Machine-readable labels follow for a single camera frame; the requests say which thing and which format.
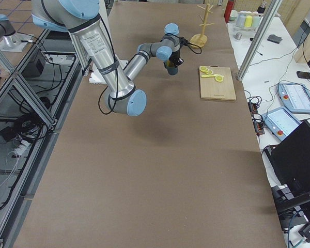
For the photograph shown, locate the light blue cup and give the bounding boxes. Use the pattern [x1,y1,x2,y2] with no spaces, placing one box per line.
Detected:
[236,13,246,27]

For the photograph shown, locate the small metal cup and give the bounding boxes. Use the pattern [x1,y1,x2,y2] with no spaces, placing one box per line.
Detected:
[234,32,243,40]

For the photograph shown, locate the aluminium frame post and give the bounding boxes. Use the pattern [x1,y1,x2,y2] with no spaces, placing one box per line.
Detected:
[237,0,282,81]

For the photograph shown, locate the blue teach pendant tablet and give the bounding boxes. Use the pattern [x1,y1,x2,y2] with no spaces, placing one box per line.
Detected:
[262,106,301,141]
[278,83,310,114]

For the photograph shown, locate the dark blue mug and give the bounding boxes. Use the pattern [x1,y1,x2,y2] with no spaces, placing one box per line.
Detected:
[164,60,178,75]

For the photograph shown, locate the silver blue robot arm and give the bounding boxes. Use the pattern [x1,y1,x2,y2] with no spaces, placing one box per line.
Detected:
[32,1,183,116]
[0,14,16,39]

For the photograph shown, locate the yellow cup on tray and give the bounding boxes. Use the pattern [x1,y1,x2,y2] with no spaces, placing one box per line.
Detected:
[244,15,253,28]

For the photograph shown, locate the black monitor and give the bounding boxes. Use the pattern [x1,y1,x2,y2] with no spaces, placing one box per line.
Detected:
[265,120,310,243]

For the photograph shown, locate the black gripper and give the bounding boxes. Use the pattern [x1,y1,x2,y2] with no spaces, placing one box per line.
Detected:
[170,50,182,65]

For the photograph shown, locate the red cylinder bottle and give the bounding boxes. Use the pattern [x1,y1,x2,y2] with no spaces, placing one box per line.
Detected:
[224,0,235,23]

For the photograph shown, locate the wooden cup storage rack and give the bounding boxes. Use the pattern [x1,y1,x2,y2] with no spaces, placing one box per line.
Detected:
[190,3,213,48]

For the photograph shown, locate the grey cup on tray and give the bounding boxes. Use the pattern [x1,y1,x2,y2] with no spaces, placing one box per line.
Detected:
[252,15,260,29]

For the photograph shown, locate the small black square pad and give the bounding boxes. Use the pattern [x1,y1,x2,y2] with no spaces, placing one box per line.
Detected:
[267,34,282,44]

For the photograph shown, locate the wooden cutting board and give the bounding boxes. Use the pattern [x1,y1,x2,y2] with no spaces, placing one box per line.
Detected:
[199,66,237,101]

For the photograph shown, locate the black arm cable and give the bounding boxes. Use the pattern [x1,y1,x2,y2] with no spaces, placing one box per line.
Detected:
[98,15,119,115]

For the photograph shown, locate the lemon slice toy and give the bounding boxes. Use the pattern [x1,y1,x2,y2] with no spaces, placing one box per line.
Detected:
[215,74,224,82]
[199,66,209,73]
[205,70,214,76]

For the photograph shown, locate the black smartphone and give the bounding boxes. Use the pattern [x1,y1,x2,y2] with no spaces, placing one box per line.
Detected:
[297,71,310,80]

